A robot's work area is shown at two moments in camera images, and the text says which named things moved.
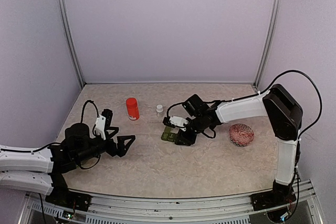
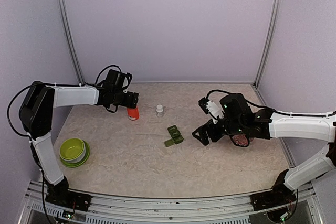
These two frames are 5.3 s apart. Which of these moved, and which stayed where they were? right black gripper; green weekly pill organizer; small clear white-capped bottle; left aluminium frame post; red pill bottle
Moved: right black gripper; green weekly pill organizer
Stayed: left aluminium frame post; small clear white-capped bottle; red pill bottle
